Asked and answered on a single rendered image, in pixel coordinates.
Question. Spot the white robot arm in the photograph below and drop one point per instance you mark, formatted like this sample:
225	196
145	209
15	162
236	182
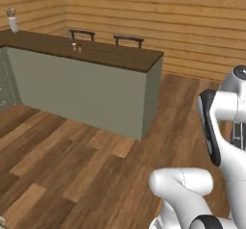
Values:
233	162

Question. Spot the grey dining counter island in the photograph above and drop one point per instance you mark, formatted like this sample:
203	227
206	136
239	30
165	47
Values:
86	88

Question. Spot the clear glass cup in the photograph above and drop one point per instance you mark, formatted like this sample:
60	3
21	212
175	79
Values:
74	46

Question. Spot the dark wooden chair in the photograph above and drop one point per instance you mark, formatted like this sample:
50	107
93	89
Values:
128	40
82	34

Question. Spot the grey cabinet run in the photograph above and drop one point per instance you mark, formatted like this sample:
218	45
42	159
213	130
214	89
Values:
7	79

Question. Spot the white vase with flowers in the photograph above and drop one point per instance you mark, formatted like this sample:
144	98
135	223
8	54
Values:
12	21

